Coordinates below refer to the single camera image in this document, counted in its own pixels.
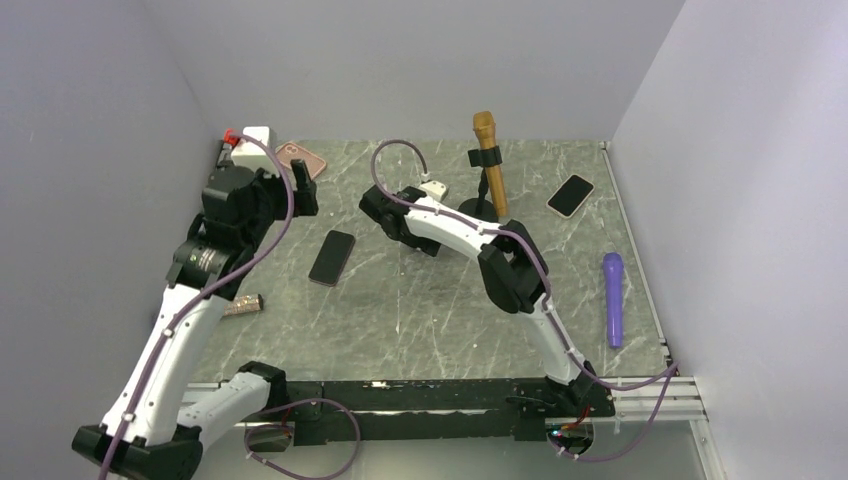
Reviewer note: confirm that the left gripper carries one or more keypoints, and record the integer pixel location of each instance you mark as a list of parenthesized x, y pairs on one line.
[(304, 203)]

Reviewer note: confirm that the pink phone case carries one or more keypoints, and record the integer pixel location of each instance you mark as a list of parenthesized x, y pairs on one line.
[(290, 151)]

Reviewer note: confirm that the black smartphone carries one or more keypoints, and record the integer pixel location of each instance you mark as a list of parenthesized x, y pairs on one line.
[(332, 257)]

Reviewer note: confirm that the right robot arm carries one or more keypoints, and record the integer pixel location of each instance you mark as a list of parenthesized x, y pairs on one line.
[(515, 281)]

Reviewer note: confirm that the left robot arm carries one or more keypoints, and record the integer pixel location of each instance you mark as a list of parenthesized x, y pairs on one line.
[(147, 433)]

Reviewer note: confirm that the phone in white case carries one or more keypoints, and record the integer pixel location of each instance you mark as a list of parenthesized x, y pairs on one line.
[(570, 196)]

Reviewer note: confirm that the glitter silver microphone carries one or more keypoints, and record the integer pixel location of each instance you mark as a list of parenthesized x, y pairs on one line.
[(245, 304)]

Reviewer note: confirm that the black microphone stand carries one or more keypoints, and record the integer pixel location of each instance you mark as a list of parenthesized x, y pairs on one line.
[(479, 207)]

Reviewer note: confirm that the gold microphone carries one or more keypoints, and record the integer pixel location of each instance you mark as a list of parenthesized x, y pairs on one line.
[(484, 127)]

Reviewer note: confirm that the purple microphone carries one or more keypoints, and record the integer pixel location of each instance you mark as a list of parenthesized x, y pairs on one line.
[(613, 270)]

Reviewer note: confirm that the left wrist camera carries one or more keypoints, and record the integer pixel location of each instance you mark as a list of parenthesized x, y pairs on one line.
[(249, 154)]

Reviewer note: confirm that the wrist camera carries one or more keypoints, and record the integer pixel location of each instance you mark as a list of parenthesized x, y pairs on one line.
[(249, 154), (434, 189)]

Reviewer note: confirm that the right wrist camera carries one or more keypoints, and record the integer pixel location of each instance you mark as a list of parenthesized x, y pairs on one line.
[(434, 189)]

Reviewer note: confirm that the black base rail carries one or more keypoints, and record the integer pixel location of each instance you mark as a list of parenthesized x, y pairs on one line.
[(520, 408)]

